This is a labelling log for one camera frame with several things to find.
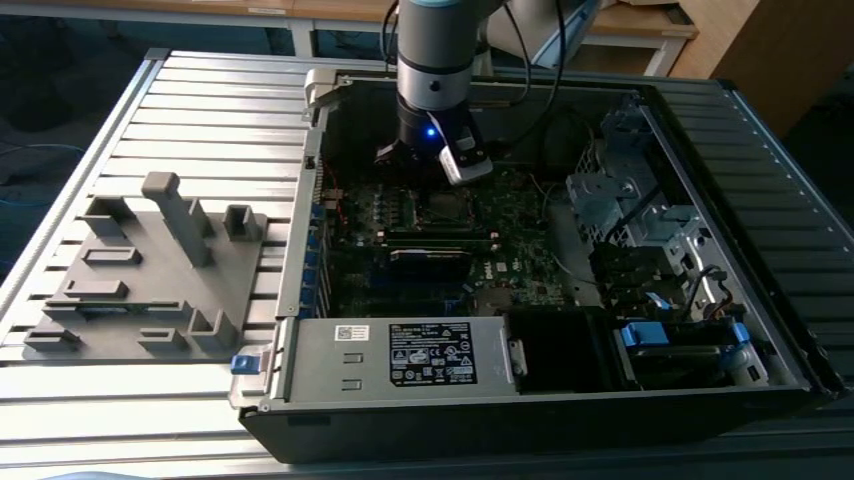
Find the silver cpu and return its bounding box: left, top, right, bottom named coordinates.
left=427, top=192, right=463, bottom=215

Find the metal cpu socket cover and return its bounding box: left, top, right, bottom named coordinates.
left=417, top=189, right=478, bottom=227

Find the cpu socket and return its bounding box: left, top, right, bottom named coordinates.
left=413, top=187, right=483, bottom=231

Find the silver metal drive cage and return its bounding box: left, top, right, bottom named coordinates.
left=565, top=97, right=719, bottom=251

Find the green motherboard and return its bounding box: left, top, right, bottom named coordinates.
left=318, top=167, right=606, bottom=320

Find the finned chipset heatsink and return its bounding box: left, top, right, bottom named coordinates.
left=474, top=287, right=514, bottom=310

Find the black rating label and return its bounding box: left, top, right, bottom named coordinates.
left=389, top=321, right=475, bottom=387

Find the silver power supply unit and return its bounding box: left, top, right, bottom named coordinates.
left=266, top=314, right=530, bottom=405

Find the black plastic air shroud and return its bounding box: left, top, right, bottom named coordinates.
left=505, top=308, right=614, bottom=395

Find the grey parts rack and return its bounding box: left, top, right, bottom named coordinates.
left=22, top=171, right=272, bottom=362

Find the wooden cabinet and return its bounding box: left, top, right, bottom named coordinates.
left=669, top=0, right=854, bottom=139

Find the green ram stick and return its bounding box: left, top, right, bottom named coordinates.
left=78, top=303, right=147, bottom=315

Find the black hard disk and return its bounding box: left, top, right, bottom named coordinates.
left=630, top=344, right=727, bottom=390

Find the black pc case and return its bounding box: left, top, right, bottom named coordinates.
left=228, top=68, right=854, bottom=466

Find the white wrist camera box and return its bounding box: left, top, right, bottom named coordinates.
left=438, top=133, right=497, bottom=188

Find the grey case release handle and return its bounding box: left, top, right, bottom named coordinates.
left=302, top=68, right=336, bottom=110

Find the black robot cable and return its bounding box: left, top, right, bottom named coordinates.
left=499, top=0, right=537, bottom=110
left=379, top=0, right=402, bottom=69
left=510, top=0, right=571, bottom=154

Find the wooden desk white frame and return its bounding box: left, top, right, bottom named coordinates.
left=39, top=0, right=701, bottom=77

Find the black looped case cable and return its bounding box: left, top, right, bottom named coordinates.
left=683, top=263, right=733, bottom=324

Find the blue floor cable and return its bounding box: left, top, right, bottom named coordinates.
left=0, top=142, right=92, bottom=211

